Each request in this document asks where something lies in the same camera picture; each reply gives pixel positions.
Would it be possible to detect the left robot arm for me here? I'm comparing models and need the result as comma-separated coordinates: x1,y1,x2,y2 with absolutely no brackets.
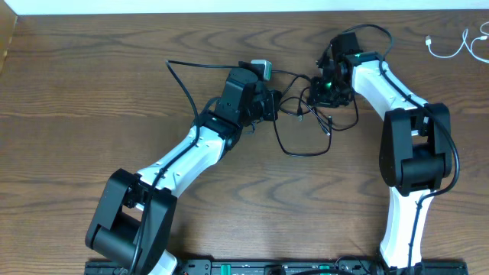
85,64,281,274

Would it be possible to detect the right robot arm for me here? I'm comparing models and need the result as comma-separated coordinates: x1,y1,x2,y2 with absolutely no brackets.
307,31,455,274

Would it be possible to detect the white cable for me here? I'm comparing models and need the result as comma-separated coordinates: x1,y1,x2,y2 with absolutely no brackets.
424,21,489,64

